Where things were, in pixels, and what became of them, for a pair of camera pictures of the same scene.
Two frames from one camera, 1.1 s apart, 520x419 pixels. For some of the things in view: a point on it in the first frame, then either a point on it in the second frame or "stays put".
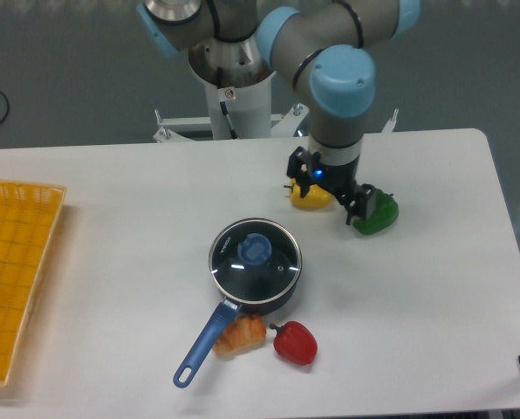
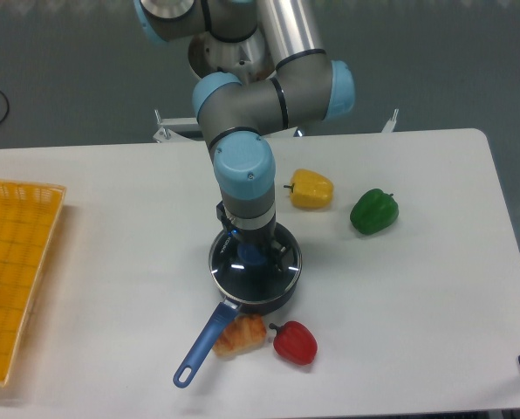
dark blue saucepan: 256,264 stays put
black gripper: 359,202 -> 263,235
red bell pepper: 296,342 stays put
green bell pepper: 383,211 stays put
